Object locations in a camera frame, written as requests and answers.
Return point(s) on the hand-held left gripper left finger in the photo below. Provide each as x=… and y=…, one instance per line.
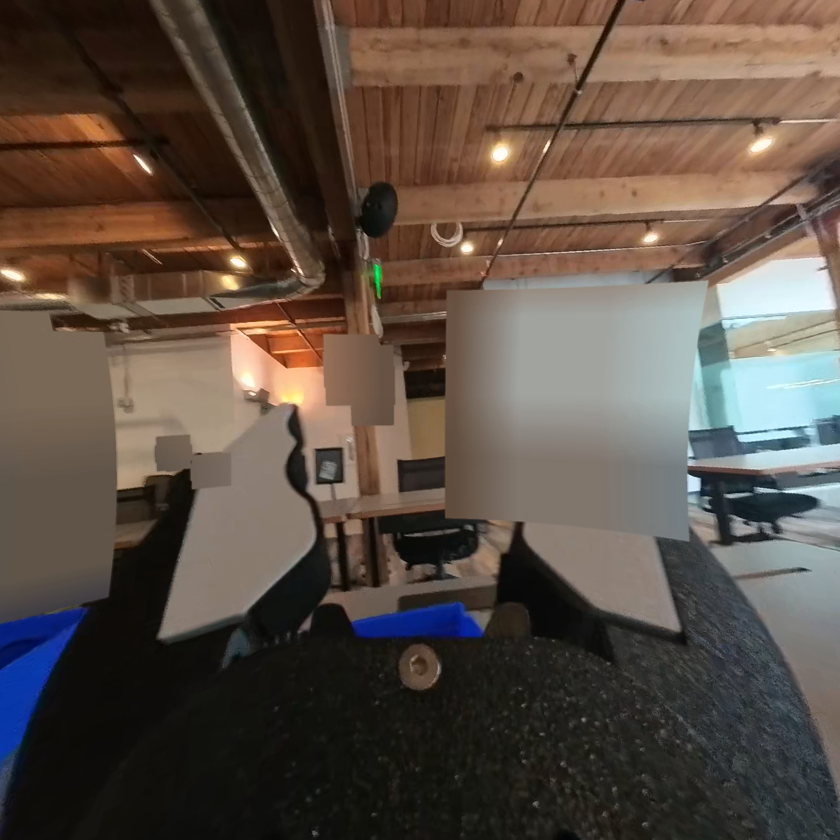
x=230, y=551

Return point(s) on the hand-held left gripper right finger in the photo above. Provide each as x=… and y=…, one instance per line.
x=604, y=571

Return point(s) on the blue plastic bin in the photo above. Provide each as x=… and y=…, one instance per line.
x=420, y=620
x=33, y=656

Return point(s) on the dark office desk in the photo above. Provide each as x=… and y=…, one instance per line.
x=394, y=503

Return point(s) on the wooden office desk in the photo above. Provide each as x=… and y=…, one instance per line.
x=761, y=460

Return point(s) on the wooden support column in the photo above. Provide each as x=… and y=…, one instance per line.
x=361, y=394

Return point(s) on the green exit sign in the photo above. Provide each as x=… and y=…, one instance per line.
x=376, y=277

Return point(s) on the black dome fixture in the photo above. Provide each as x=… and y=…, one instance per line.
x=378, y=208

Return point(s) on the metal ventilation duct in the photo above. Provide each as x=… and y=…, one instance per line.
x=236, y=131

